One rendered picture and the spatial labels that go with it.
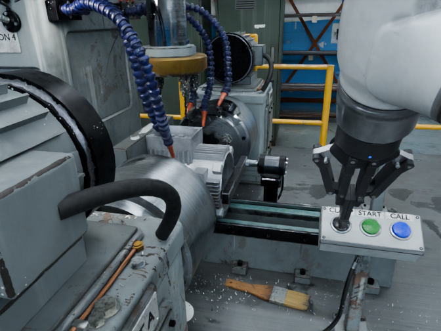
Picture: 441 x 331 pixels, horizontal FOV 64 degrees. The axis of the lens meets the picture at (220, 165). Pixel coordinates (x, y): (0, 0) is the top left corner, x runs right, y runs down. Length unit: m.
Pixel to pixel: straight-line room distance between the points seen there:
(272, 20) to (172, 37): 3.12
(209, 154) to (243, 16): 3.16
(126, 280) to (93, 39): 0.68
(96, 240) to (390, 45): 0.36
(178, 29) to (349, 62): 0.56
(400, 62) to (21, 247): 0.30
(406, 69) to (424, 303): 0.74
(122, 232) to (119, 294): 0.09
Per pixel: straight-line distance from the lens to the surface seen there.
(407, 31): 0.30
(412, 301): 0.98
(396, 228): 0.69
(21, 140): 0.34
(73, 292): 0.38
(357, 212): 0.69
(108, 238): 0.45
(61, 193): 0.30
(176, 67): 0.80
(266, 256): 0.94
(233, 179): 0.90
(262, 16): 3.93
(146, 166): 0.66
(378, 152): 0.44
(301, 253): 0.93
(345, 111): 0.40
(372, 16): 0.31
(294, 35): 5.82
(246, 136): 1.10
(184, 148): 0.87
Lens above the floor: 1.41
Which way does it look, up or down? 23 degrees down
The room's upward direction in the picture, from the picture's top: 1 degrees counter-clockwise
